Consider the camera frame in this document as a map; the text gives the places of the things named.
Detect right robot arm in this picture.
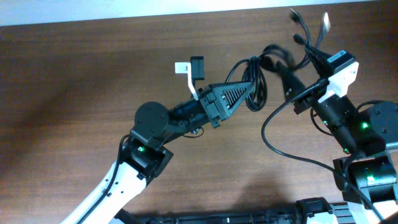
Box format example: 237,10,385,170
275,45,397,209

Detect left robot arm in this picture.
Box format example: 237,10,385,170
64,82,254,223

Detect black cable bundle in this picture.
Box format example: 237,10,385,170
224,7,331,113

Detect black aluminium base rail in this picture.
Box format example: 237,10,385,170
110,197,355,224

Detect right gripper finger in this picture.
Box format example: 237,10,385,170
276,61,305,101
306,46,332,78

